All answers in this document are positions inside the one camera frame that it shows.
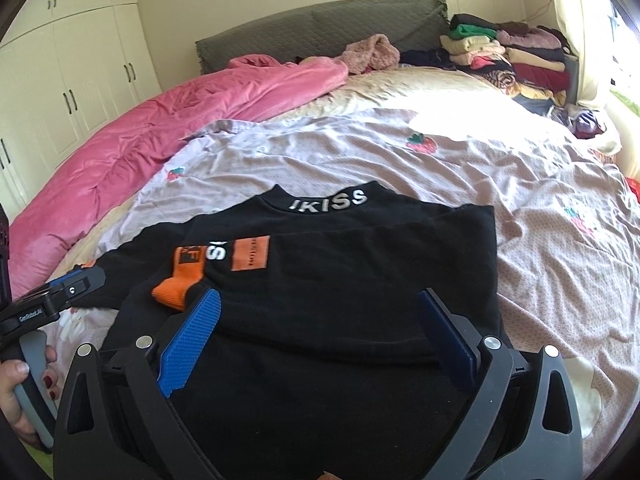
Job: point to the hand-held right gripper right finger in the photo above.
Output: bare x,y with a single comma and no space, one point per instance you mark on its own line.
445,340

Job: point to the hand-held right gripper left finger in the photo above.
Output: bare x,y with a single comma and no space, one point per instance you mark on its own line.
192,340

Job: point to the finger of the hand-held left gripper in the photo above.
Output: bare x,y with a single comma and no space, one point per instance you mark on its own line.
90,280
67,277

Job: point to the black sweater with orange patches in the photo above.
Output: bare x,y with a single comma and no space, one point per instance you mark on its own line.
325,285

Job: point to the pile of folded clothes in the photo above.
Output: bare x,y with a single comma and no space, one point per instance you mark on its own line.
520,60

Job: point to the person's left hand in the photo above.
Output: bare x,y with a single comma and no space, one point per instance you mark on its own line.
10,405

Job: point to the pink quilt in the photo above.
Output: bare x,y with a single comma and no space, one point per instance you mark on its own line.
150,125

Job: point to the strawberry print bed sheet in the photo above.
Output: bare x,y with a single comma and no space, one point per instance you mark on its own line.
400,170

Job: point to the cream wardrobe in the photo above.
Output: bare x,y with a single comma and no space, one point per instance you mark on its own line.
75,70

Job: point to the red cloth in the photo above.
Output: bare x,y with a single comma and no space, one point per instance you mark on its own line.
634,191

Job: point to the beige bed sheet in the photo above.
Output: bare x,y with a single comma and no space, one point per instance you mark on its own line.
425,90

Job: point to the purple crumpled cloth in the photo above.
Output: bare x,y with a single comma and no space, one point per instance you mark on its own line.
587,122

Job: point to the dark navy cloth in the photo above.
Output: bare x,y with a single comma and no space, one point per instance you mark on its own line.
427,57

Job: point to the pink fuzzy cloth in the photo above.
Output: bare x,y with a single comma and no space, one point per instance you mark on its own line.
372,55

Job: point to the grey quilted headboard cover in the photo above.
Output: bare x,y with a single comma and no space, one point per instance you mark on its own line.
300,30

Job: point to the white curtain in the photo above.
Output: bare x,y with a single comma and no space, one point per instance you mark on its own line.
595,35

